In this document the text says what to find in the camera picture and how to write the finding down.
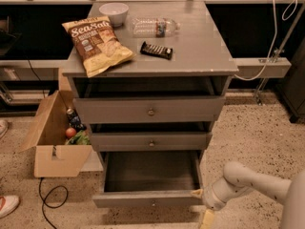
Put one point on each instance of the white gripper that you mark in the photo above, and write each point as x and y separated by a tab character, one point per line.
209	197

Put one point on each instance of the grey bottom drawer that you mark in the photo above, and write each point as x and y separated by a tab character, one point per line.
151	179

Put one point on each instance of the grey drawer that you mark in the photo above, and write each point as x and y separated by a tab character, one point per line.
151	179
166	141
149	110

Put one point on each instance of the grey middle drawer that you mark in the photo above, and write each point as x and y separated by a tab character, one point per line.
166	141

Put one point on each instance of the grey wooden drawer cabinet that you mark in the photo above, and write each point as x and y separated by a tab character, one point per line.
201	66

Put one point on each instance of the grey top drawer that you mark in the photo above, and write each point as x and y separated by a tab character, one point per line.
149	110

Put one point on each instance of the green snack bag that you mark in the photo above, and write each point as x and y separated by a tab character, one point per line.
80	138

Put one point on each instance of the dark cabinet right edge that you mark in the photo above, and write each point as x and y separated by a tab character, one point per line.
292	89

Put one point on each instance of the red apple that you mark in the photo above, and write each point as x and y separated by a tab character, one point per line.
70	132

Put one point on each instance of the dark soda can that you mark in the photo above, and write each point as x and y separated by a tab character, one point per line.
74	119

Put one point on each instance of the open cardboard box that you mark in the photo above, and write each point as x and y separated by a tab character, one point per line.
47	135

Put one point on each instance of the dark candy bar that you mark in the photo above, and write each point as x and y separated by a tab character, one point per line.
156	51

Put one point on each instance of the clear plastic water bottle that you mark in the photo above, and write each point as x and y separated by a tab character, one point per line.
154	27

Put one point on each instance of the white sneaker lower left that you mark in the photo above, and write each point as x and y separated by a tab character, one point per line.
8	204

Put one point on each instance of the sea salt chips bag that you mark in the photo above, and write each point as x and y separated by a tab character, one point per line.
97	44

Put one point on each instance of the white bowl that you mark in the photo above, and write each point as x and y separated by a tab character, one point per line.
117	12

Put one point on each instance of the white shoe left edge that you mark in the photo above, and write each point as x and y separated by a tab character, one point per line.
4	125

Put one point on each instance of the metal railing frame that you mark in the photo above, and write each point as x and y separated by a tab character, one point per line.
267	67

